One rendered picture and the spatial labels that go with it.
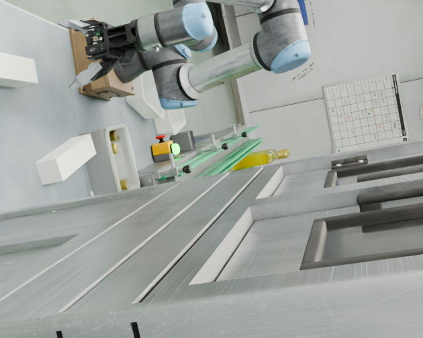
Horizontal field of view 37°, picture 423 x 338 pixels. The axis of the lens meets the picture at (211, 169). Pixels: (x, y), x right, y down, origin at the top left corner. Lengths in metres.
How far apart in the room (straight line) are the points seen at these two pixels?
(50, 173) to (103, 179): 0.29
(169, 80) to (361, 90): 6.06
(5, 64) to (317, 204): 0.97
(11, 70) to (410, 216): 1.11
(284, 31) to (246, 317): 1.35
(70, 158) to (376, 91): 6.44
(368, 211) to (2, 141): 1.06
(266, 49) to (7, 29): 0.68
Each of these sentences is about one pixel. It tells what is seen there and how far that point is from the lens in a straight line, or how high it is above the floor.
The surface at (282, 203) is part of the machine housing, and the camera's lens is 0.77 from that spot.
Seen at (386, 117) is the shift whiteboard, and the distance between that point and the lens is 7.96.
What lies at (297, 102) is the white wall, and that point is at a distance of 7.98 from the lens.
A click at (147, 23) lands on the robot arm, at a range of 1.38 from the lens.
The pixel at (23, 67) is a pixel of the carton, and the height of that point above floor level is 0.81.
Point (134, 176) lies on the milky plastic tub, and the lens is 2.08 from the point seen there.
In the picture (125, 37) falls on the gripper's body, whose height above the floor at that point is 1.12.
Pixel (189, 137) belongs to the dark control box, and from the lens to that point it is 2.74.
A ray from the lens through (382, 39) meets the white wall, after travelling 7.95.
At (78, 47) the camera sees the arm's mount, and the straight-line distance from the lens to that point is 2.04.
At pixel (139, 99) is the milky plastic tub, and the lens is 2.34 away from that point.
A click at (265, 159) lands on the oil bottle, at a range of 3.22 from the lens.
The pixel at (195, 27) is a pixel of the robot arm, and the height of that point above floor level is 1.28.
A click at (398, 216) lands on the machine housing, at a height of 1.60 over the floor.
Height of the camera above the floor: 1.59
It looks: 14 degrees down
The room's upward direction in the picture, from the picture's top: 80 degrees clockwise
